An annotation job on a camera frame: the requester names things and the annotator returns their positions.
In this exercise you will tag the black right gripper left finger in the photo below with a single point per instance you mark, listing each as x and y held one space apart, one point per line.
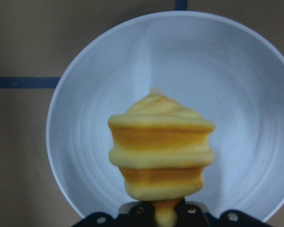
133 214

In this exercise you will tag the blue plate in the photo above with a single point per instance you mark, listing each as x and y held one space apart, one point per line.
225 71

